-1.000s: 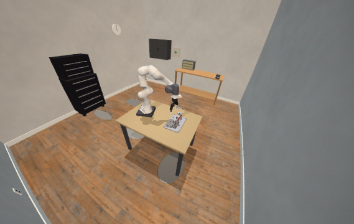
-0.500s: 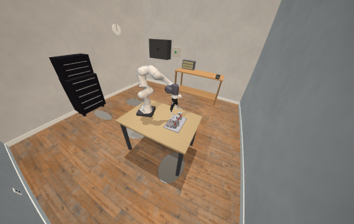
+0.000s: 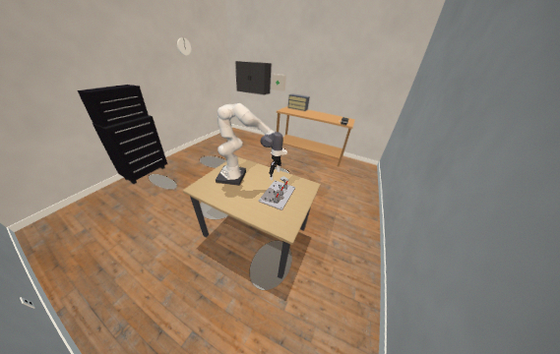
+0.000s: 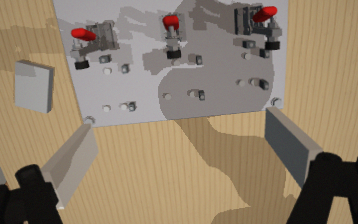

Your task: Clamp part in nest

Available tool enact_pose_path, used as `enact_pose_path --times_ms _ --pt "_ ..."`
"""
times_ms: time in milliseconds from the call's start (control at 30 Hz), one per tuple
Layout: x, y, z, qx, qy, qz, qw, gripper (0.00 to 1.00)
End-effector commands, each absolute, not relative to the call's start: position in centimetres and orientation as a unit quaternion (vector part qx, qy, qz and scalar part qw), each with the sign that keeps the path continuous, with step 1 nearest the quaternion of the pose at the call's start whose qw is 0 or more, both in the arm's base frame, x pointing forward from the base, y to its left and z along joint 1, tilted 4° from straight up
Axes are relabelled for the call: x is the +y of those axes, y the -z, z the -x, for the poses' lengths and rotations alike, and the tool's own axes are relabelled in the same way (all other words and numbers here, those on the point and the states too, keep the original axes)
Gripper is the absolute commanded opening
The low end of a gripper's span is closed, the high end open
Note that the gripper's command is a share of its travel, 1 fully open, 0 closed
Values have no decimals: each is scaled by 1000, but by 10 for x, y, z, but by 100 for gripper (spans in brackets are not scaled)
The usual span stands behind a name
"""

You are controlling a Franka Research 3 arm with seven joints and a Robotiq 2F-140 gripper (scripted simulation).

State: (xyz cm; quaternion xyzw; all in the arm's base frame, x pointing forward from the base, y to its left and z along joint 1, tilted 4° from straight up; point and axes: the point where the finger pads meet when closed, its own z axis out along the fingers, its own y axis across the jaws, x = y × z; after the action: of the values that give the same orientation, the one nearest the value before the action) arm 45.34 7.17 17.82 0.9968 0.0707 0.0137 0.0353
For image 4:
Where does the grey metal fixture plate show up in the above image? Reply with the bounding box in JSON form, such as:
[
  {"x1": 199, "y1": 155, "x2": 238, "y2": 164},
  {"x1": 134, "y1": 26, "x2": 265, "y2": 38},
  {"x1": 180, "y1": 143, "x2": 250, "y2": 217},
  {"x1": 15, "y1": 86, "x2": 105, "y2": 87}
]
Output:
[{"x1": 52, "y1": 0, "x2": 288, "y2": 128}]

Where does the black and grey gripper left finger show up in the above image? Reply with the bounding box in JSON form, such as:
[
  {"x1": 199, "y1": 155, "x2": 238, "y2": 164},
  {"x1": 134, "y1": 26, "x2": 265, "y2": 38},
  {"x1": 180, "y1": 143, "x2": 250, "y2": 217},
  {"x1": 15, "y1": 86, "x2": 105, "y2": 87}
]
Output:
[{"x1": 0, "y1": 123, "x2": 99, "y2": 224}]

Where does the grey rectangular plate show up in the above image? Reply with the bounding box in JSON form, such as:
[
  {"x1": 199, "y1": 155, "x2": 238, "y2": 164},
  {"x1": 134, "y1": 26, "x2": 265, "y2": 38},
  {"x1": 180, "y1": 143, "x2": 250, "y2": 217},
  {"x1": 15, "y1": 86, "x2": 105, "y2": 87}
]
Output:
[{"x1": 15, "y1": 60, "x2": 54, "y2": 114}]

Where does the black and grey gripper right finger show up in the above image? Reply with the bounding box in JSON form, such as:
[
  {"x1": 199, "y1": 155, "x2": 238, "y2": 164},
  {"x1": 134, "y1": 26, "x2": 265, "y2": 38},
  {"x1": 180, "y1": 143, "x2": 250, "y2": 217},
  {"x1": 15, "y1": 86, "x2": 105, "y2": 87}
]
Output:
[{"x1": 264, "y1": 106, "x2": 358, "y2": 224}]

